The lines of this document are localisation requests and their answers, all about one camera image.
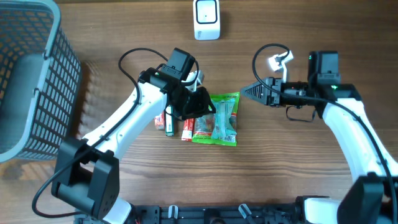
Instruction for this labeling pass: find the dark green small box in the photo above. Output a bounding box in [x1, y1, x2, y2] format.
[165, 105, 174, 136]

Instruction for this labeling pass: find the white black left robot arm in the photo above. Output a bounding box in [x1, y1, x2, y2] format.
[50, 48, 216, 223]

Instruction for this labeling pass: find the green gummy candy bag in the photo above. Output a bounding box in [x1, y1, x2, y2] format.
[192, 92, 240, 146]

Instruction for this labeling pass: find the teal tissue packet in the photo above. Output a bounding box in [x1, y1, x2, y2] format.
[211, 98, 237, 141]

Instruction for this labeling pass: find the red stick packet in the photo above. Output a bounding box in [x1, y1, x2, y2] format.
[181, 118, 195, 142]

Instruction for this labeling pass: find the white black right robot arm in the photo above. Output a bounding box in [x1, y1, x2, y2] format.
[241, 51, 397, 223]

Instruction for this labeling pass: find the grey plastic shopping basket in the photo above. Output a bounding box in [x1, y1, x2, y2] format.
[1, 0, 82, 162]

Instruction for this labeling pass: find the white barcode scanner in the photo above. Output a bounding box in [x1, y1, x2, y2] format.
[193, 0, 221, 40]

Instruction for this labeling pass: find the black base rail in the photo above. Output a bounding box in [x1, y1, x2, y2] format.
[73, 203, 312, 224]

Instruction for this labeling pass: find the orange small box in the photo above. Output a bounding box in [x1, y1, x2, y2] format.
[154, 112, 165, 130]

